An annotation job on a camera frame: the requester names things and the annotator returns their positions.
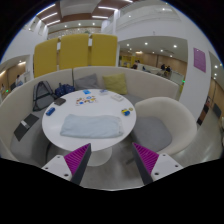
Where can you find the purple wall poster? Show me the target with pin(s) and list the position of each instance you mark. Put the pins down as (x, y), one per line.
(199, 60)

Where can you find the black laptop on sofa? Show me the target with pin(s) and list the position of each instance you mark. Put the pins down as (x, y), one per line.
(24, 126)

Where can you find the middle yellow partition panel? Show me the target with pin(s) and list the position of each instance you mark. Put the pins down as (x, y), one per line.
(73, 51)

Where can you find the curved white sofa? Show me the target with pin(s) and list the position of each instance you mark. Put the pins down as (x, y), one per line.
(31, 149)

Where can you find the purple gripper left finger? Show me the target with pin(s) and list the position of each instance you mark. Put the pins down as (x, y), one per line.
(72, 166)

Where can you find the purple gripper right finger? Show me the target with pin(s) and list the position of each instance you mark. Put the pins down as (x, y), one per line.
(153, 166)

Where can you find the blue yellow toy block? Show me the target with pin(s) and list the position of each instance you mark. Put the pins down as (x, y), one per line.
(125, 112)

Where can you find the yellow partition panel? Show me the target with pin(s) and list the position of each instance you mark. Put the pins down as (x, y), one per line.
(73, 51)
(45, 57)
(104, 48)

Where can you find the yellow-green cushion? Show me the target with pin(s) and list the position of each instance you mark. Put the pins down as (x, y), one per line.
(116, 83)

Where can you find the white box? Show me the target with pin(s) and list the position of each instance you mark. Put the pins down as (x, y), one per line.
(117, 97)

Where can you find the right yellow partition panel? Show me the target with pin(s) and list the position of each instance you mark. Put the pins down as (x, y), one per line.
(104, 48)

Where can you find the white blue packet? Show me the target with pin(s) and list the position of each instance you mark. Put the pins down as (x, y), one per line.
(103, 92)

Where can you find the dark blue bag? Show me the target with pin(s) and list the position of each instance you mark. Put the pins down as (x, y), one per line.
(64, 89)

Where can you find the small blue packet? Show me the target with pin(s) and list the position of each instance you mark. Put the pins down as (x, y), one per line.
(86, 92)

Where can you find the colourful card sheet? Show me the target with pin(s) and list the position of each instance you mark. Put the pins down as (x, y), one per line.
(85, 100)

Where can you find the round white table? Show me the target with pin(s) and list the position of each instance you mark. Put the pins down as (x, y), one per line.
(101, 149)

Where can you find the left yellow partition panel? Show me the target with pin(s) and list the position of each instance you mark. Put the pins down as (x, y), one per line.
(45, 57)

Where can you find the light blue towel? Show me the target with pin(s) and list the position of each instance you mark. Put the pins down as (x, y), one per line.
(92, 127)

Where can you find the white armchair grey cushion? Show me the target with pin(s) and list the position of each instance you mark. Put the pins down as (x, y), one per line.
(163, 125)

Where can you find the blue box left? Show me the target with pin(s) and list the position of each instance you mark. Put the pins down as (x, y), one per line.
(50, 111)

